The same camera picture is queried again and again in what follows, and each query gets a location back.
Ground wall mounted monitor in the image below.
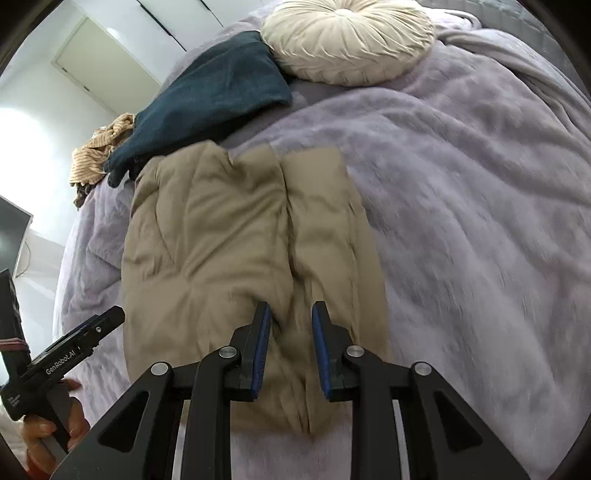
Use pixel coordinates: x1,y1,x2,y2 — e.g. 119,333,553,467
0,197,32,275

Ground white wardrobe doors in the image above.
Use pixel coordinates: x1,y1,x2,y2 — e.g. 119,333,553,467
54,0,264,114

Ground beige quilted puffer jacket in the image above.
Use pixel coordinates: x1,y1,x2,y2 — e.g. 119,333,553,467
121,142,390,437

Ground tan striped crumpled garment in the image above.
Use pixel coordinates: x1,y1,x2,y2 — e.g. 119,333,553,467
69,113,135,209

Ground left hand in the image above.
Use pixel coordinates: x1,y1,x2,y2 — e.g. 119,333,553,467
21,395,90,479

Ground dark teal folded garment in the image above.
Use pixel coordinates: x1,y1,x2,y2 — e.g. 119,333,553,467
104,31,293,188

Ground round cream pleated cushion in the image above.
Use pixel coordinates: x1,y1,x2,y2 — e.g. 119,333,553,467
260,1,437,87

